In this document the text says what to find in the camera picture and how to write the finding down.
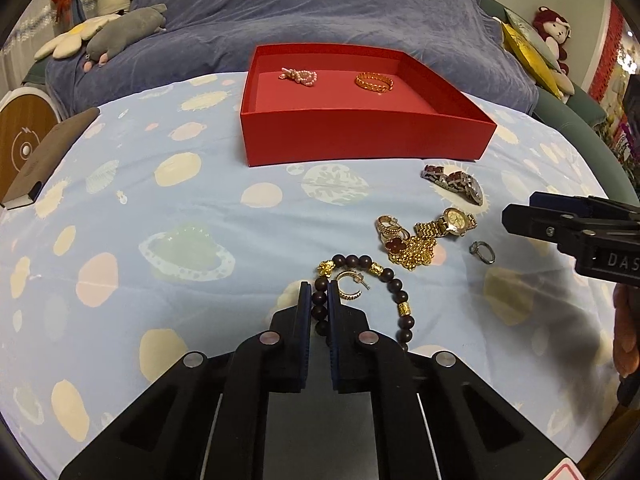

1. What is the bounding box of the gold wrist watch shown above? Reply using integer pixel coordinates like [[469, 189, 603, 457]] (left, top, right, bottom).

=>
[[412, 207, 478, 241]]

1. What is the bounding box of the flower shaped pillow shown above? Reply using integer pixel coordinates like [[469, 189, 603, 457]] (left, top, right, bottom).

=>
[[34, 14, 122, 61]]

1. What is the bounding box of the person's right hand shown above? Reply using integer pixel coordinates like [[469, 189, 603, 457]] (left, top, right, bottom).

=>
[[612, 284, 640, 382]]

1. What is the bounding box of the thin silver ring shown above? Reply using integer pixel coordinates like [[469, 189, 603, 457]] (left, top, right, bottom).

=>
[[469, 240, 497, 265]]

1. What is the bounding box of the red ribbon bow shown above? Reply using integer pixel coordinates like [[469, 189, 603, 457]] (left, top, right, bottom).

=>
[[52, 0, 77, 25]]

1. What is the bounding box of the gold chain bracelet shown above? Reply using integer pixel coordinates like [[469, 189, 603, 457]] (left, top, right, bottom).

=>
[[355, 73, 394, 94]]

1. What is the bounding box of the red cardboard box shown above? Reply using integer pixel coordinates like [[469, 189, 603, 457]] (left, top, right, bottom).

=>
[[240, 43, 498, 168]]

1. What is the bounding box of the round white wooden-faced device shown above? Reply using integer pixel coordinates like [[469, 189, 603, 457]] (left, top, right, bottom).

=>
[[0, 86, 62, 197]]

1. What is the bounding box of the pink pearl bracelet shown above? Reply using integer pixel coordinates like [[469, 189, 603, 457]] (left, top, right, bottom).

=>
[[278, 67, 320, 88]]

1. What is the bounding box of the yellow cushion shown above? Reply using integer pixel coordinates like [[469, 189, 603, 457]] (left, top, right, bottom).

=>
[[499, 19, 564, 102]]

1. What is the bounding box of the gold hoop earring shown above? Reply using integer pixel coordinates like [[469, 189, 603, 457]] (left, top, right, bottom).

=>
[[335, 271, 372, 302]]

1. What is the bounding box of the brown notebook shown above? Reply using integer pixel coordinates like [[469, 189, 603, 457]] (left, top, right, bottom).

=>
[[0, 107, 102, 211]]

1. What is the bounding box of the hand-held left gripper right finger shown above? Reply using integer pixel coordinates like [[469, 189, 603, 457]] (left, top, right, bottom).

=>
[[327, 282, 568, 480]]

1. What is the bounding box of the gold chain necklace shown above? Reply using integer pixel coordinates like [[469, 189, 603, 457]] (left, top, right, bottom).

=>
[[387, 232, 447, 272]]

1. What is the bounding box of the grey printed cushion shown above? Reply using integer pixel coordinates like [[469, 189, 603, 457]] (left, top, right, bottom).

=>
[[504, 8, 562, 72]]

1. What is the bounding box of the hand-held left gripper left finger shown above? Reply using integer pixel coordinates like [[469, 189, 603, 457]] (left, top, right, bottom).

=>
[[59, 281, 313, 480]]

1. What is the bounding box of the grey plush toy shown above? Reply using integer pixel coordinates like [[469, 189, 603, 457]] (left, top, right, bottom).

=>
[[85, 3, 169, 69]]

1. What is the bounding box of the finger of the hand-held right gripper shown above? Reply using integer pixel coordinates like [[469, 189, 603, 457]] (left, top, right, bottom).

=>
[[530, 191, 640, 222], [501, 203, 593, 257]]

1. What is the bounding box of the green padded headboard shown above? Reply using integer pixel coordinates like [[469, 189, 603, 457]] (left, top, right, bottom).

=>
[[475, 4, 635, 197]]

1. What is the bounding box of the red clover ring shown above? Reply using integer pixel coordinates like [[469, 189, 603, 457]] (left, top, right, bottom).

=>
[[382, 230, 411, 257]]

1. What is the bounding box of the dark wooden bead bracelet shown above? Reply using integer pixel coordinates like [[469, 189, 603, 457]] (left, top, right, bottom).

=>
[[311, 254, 416, 353]]

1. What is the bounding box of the silver and red watch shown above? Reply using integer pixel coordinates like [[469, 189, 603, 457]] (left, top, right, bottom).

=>
[[421, 163, 487, 206]]

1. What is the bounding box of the red hanging wall decoration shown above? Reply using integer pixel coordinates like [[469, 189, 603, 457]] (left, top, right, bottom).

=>
[[587, 1, 627, 105]]

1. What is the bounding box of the red monkey plush toy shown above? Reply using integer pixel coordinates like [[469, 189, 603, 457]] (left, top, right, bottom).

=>
[[531, 6, 574, 77]]

